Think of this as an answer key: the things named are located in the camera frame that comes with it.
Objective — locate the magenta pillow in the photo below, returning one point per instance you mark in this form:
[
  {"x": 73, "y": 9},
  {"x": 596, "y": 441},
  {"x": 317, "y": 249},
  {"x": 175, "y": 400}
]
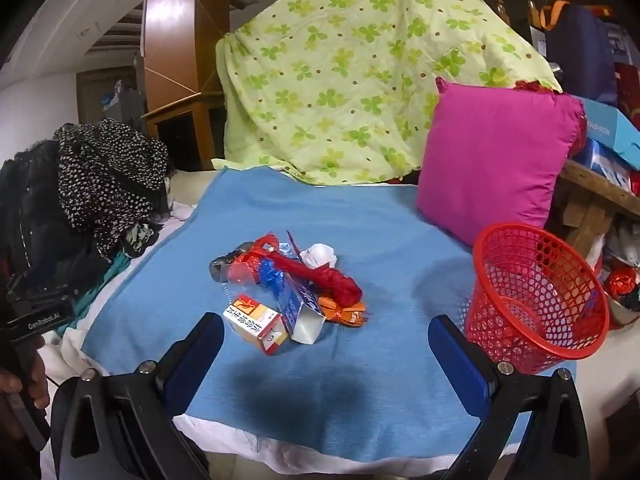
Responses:
[{"x": 495, "y": 160}]

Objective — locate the red cloth bundle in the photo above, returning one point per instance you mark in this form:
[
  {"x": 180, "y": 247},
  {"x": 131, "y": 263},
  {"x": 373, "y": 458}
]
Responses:
[{"x": 325, "y": 277}]

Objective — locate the orange snack wrapper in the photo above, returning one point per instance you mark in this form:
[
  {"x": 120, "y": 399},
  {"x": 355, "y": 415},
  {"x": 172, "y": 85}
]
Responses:
[{"x": 340, "y": 312}]

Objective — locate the black white spotted garment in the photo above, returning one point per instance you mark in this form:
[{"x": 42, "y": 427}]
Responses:
[{"x": 105, "y": 175}]

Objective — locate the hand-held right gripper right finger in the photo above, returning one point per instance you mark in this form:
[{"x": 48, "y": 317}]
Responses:
[{"x": 460, "y": 365}]

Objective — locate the blue white carton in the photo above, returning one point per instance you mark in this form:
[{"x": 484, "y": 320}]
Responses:
[{"x": 295, "y": 305}]

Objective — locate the blue plastic bag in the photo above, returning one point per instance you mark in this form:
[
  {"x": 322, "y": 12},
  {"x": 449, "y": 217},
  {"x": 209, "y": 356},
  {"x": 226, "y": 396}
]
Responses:
[{"x": 270, "y": 275}]

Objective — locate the blue cardboard box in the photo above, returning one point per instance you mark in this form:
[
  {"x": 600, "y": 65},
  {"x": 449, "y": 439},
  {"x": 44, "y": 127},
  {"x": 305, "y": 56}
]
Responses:
[{"x": 610, "y": 125}]

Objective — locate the red plastic mesh basket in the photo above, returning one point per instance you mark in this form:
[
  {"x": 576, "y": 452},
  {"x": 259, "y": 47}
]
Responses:
[{"x": 500, "y": 280}]

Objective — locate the white red medicine box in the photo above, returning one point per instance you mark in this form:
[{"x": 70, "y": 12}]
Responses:
[{"x": 255, "y": 325}]

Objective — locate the blue blanket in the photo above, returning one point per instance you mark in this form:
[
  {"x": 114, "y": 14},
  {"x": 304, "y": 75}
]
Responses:
[{"x": 380, "y": 360}]

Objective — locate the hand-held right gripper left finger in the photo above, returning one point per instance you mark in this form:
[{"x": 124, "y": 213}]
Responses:
[{"x": 192, "y": 360}]

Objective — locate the red gift bag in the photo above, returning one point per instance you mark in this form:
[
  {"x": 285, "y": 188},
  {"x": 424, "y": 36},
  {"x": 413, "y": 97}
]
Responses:
[{"x": 629, "y": 90}]

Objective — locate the red foil ball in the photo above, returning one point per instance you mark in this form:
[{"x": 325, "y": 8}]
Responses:
[{"x": 620, "y": 282}]

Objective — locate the green floral quilt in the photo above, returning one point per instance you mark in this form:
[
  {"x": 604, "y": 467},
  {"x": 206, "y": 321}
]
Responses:
[{"x": 350, "y": 85}]

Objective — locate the red cushion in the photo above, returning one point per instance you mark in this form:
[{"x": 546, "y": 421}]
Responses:
[{"x": 532, "y": 86}]

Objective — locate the red plastic bag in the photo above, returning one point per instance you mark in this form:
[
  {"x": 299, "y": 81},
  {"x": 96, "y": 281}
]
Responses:
[{"x": 252, "y": 255}]

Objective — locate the rough wooden table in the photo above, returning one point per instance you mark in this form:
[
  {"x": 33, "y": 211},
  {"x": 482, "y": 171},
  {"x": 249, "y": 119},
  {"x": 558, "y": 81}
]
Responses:
[{"x": 590, "y": 195}]

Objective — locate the white face mask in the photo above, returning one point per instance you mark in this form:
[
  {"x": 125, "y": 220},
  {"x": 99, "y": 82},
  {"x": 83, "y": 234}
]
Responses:
[{"x": 317, "y": 255}]

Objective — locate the blue white package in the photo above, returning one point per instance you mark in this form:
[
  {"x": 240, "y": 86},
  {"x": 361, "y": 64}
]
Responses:
[{"x": 600, "y": 160}]

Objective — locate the brown wooden cabinet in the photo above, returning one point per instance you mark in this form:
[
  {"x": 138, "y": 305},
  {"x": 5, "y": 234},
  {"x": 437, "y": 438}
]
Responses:
[{"x": 170, "y": 35}]

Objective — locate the black jacket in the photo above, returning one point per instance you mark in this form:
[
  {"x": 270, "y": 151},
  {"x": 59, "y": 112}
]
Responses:
[{"x": 35, "y": 220}]

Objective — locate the brown lattice door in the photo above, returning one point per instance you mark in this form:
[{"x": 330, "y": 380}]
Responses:
[{"x": 95, "y": 95}]

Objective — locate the person's left hand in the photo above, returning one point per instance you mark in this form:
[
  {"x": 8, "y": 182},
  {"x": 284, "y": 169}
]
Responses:
[{"x": 10, "y": 382}]

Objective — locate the teal cloth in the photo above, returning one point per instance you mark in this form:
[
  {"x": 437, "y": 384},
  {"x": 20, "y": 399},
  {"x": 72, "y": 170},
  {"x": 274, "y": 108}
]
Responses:
[{"x": 110, "y": 270}]

